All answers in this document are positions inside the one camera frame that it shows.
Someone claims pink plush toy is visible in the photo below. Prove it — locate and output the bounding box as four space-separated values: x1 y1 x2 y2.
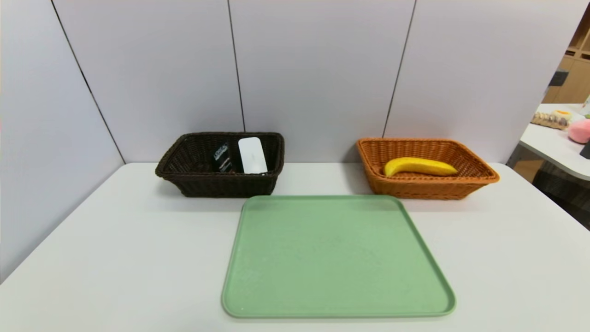
567 119 590 144

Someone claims wooden tray with round pieces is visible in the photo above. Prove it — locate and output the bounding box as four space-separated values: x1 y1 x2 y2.
531 111 572 130

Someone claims white side table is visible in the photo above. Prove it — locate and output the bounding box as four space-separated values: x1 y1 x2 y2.
519 103 590 181

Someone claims white oblong plastic case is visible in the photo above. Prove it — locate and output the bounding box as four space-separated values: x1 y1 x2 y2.
238 136 268 175

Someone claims orange wicker basket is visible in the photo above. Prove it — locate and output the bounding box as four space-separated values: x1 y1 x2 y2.
356 137 501 200

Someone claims light wooden shelf unit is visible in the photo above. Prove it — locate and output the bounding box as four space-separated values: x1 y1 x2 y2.
542 5 590 104

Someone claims light green plastic tray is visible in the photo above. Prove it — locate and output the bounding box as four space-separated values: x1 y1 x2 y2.
221 195 457 319

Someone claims black cosmetic tube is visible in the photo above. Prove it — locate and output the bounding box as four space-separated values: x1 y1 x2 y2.
212 143 236 174

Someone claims yellow banana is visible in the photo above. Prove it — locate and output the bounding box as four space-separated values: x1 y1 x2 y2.
383 157 459 178

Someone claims dark brown wicker basket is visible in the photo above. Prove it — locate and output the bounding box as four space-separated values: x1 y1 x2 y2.
155 132 285 198

